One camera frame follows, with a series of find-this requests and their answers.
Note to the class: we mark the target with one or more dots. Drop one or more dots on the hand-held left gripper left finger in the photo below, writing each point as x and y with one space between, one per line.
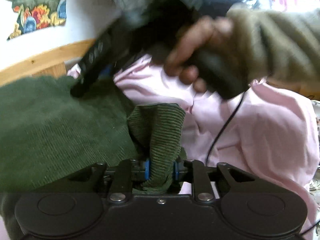
122 177

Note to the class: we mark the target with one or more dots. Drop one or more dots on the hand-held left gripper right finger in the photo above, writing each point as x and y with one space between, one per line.
200 177

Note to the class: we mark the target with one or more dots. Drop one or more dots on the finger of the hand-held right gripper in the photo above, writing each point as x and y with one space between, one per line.
92 65
106 71

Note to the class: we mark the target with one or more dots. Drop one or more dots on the person's right forearm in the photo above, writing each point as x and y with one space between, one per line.
275 40

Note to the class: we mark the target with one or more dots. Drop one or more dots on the person's right hand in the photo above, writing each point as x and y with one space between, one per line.
197 35

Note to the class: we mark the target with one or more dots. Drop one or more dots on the pink bed sheet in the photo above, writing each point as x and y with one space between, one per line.
270 135

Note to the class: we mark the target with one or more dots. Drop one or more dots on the white floral bedspread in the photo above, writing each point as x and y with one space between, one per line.
316 185

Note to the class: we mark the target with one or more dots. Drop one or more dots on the wooden bed frame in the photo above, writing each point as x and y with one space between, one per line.
37 60

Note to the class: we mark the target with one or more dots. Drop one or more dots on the colourful landscape wall poster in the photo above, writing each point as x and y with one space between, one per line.
35 7

